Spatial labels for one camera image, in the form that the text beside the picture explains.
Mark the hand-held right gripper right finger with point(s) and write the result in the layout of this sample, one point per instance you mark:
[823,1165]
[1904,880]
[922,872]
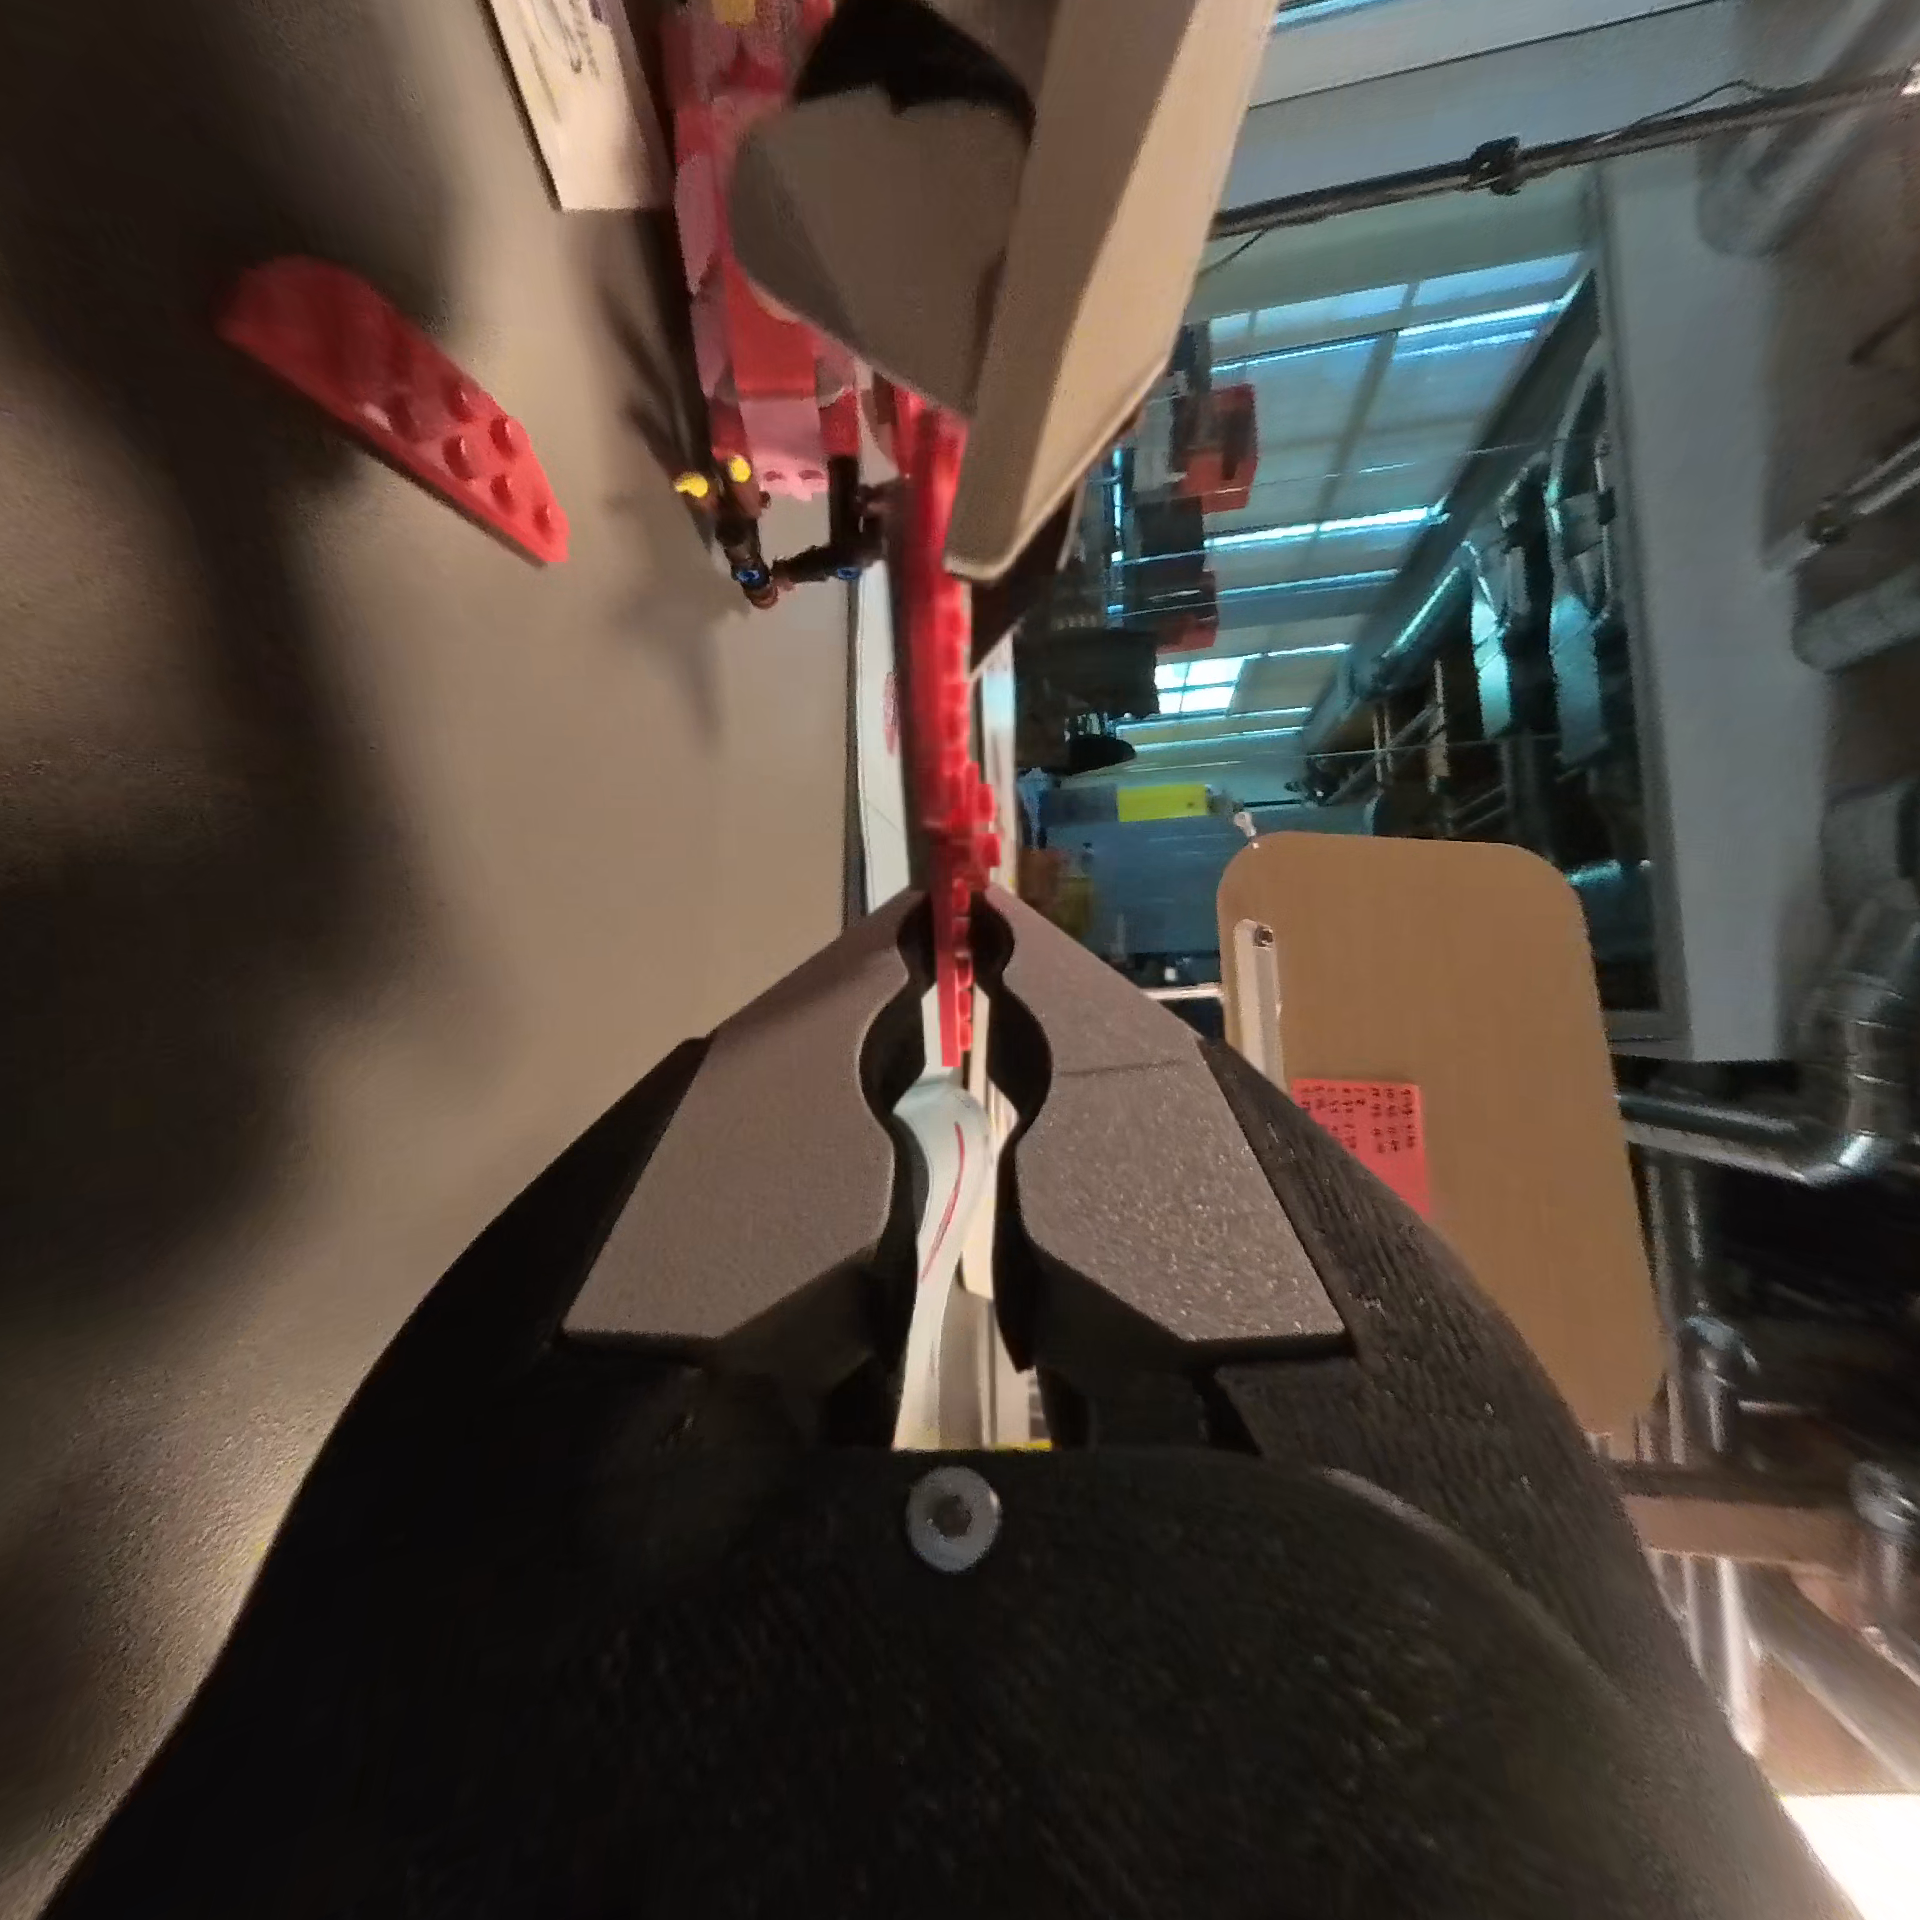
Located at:
[1162,1184]

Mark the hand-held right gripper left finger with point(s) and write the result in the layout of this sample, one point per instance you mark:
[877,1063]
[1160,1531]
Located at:
[750,1154]

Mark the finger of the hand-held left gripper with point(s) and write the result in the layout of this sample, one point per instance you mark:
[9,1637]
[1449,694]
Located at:
[884,241]
[1118,254]

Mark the long red toy brick plate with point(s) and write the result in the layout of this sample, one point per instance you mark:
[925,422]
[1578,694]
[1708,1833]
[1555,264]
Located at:
[943,705]

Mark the red pink toy brick model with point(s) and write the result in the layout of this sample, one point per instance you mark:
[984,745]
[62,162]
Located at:
[735,345]

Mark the white red instruction booklet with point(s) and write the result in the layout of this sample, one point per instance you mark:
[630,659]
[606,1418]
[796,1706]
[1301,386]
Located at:
[938,1200]

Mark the red storage box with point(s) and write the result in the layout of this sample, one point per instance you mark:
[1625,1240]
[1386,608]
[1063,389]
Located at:
[1219,446]

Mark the brown toy brick branch piece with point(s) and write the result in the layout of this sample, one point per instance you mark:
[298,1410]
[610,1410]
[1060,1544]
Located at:
[758,524]

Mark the wooden board with red sticker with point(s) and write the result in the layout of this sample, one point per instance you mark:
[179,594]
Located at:
[1441,1021]

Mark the white paper sheet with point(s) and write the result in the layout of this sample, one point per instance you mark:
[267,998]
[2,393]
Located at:
[579,99]

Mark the black ceiling pipe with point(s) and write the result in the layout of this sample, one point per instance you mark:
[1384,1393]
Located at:
[1500,159]

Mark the red wedge toy brick plate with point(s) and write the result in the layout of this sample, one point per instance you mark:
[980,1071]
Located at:
[404,403]

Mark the silver metal duct pipe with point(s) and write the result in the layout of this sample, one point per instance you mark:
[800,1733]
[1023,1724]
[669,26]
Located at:
[1801,1095]

